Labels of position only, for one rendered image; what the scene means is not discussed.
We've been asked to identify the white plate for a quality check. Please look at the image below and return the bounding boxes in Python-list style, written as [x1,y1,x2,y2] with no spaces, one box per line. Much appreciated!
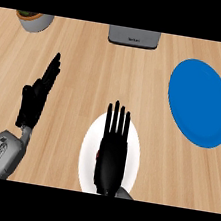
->
[74,107,148,201]

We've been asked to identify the grey plant pot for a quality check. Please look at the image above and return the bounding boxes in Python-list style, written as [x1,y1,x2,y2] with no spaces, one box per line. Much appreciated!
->
[13,10,56,36]

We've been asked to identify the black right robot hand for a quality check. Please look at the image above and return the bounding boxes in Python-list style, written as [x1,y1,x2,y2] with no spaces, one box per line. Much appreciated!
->
[90,98,137,199]

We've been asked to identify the blue plate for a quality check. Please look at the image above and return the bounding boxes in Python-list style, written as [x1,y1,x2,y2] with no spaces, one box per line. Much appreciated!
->
[159,55,221,151]

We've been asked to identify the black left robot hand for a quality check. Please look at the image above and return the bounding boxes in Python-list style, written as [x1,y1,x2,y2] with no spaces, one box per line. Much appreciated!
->
[14,47,64,133]

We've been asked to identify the grey appliance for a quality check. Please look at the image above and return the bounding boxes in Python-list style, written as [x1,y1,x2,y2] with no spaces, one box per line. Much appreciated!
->
[106,24,162,52]

